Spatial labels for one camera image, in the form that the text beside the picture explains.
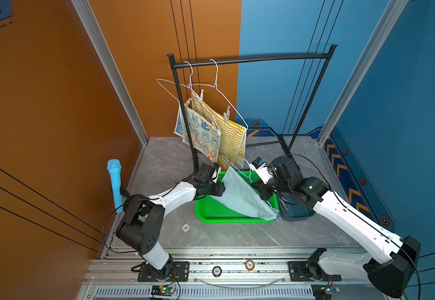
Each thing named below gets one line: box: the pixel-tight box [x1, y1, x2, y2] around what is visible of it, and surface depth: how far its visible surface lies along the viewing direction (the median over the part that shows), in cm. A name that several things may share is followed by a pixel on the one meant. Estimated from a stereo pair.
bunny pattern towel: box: [173, 101, 222, 163], surface depth 88 cm
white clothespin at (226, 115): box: [223, 105, 231, 124], surface depth 79 cm
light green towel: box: [210, 166, 280, 221], surface depth 89 cm
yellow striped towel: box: [190, 91, 247, 170], surface depth 84 cm
